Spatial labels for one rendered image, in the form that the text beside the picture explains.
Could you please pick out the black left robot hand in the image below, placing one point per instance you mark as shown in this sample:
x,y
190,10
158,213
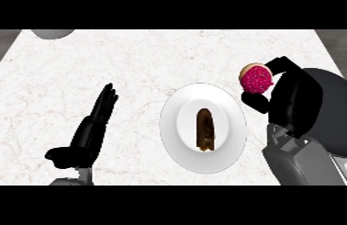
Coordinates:
x,y
91,127

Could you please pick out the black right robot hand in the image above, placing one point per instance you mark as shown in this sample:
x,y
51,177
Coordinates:
x,y
295,97

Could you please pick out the pink frosted cupcake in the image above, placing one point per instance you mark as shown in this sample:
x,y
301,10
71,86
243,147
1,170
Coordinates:
x,y
255,78

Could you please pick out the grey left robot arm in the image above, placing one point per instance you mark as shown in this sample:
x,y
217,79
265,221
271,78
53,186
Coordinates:
x,y
74,178

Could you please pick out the white oval plate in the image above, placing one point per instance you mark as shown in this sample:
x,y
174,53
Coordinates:
x,y
180,137

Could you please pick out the brown pastry piece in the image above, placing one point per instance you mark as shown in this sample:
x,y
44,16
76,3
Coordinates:
x,y
205,130

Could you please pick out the grey round object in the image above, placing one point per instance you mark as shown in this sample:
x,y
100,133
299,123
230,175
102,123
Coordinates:
x,y
51,33

